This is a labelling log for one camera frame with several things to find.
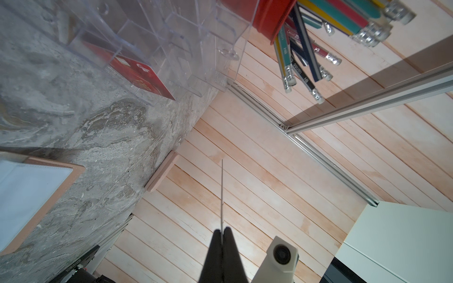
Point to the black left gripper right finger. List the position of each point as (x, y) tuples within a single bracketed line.
[(232, 267)]

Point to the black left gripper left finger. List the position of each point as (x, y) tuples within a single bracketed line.
[(212, 271)]

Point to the pink card holder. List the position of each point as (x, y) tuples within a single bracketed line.
[(32, 201)]

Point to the red credit card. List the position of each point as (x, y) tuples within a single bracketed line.
[(137, 73)]

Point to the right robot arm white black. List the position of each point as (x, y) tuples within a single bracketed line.
[(394, 243)]

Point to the clear acrylic organizer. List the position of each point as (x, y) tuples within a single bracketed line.
[(194, 47)]

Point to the bundle of coloured pencils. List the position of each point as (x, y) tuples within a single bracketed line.
[(356, 30)]

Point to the red pencil cup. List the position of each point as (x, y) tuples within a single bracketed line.
[(266, 16)]

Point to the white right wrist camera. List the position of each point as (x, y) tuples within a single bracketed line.
[(279, 264)]

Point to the aluminium frame rail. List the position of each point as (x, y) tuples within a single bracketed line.
[(374, 146)]

